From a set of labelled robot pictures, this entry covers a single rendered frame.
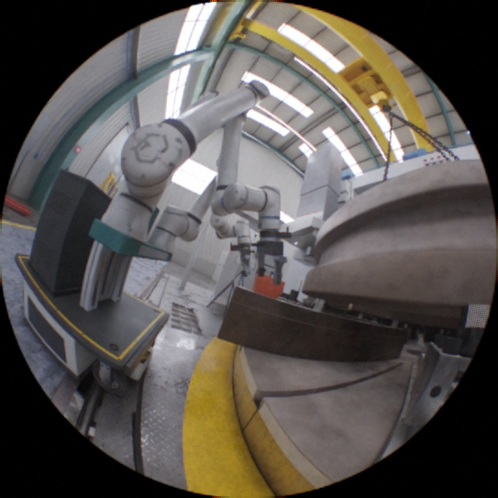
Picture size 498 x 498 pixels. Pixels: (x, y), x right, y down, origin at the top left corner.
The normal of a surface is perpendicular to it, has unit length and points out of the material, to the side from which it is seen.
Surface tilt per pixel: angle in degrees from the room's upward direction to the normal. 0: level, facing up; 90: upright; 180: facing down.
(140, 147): 96
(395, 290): 90
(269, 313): 90
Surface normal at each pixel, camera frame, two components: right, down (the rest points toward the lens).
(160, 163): 0.61, 0.22
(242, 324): 0.09, -0.18
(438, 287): -0.86, -0.39
